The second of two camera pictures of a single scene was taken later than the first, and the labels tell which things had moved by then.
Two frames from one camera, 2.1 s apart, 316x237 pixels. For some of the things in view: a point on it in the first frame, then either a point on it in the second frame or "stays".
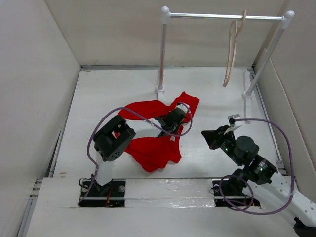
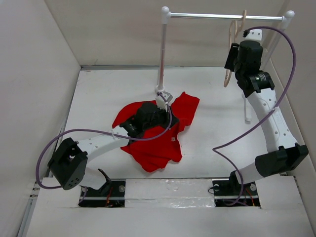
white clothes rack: (166, 15) stays
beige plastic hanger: (236, 31) stays
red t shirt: (155, 152) stays
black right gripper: (213, 137) -> (233, 53)
